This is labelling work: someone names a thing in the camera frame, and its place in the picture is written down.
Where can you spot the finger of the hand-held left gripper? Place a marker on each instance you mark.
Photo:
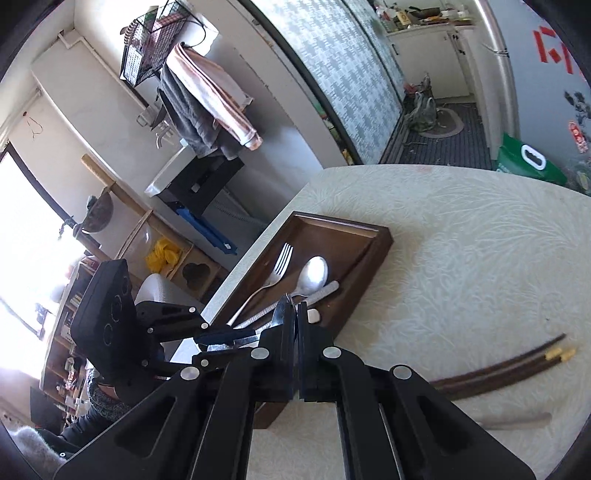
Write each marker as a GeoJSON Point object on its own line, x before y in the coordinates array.
{"type": "Point", "coordinates": [217, 338]}
{"type": "Point", "coordinates": [217, 356]}

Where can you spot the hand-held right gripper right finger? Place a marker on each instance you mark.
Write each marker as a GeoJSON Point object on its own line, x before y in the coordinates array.
{"type": "Point", "coordinates": [311, 364]}

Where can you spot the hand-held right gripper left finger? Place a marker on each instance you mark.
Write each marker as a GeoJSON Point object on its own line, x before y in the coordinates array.
{"type": "Point", "coordinates": [281, 360]}

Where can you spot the white ceramic spoon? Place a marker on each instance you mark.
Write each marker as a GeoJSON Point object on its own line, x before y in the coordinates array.
{"type": "Point", "coordinates": [314, 315]}

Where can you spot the metal fork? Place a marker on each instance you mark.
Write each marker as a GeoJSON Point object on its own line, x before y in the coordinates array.
{"type": "Point", "coordinates": [277, 272]}

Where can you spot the brown wooden tray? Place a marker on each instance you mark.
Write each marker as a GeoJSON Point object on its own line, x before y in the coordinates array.
{"type": "Point", "coordinates": [351, 249]}

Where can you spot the person's left forearm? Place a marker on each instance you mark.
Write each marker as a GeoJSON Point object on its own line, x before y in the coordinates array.
{"type": "Point", "coordinates": [99, 406]}

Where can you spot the bookshelf with books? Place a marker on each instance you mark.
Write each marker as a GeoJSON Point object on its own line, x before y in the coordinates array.
{"type": "Point", "coordinates": [64, 350]}

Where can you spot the wooden ladder shelf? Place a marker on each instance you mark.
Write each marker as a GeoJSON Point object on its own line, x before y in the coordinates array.
{"type": "Point", "coordinates": [194, 272]}

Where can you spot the yellow plastic bag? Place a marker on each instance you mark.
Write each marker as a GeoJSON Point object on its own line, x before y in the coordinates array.
{"type": "Point", "coordinates": [164, 254]}

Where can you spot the bright window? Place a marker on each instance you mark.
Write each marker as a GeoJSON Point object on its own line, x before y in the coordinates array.
{"type": "Point", "coordinates": [27, 258]}

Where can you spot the woven hanging basket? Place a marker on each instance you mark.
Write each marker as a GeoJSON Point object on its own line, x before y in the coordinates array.
{"type": "Point", "coordinates": [99, 214]}

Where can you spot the white sink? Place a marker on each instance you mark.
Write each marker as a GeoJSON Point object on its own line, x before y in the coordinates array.
{"type": "Point", "coordinates": [168, 170]}

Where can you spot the metal faucet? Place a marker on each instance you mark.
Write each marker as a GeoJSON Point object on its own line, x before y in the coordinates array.
{"type": "Point", "coordinates": [161, 131]}

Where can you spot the grey towel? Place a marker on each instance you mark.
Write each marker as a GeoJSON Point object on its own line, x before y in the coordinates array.
{"type": "Point", "coordinates": [194, 124]}

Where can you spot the pink striped towel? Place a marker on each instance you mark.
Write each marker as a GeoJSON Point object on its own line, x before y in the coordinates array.
{"type": "Point", "coordinates": [217, 97]}

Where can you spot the patterned sliding door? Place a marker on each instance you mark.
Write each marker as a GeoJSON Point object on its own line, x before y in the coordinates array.
{"type": "Point", "coordinates": [332, 78]}

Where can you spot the green white bag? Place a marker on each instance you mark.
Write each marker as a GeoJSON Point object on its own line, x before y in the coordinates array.
{"type": "Point", "coordinates": [512, 161]}

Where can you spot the white kitchen cabinet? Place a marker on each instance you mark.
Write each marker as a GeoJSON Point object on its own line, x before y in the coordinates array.
{"type": "Point", "coordinates": [425, 60]}

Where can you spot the silver fridge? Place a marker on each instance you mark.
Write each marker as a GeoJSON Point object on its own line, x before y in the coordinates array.
{"type": "Point", "coordinates": [545, 115]}

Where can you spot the yellow label sauce bottle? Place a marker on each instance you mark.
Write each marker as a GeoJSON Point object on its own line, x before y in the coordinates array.
{"type": "Point", "coordinates": [403, 17]}

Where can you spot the black wok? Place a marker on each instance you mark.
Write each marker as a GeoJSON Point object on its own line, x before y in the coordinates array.
{"type": "Point", "coordinates": [425, 12]}

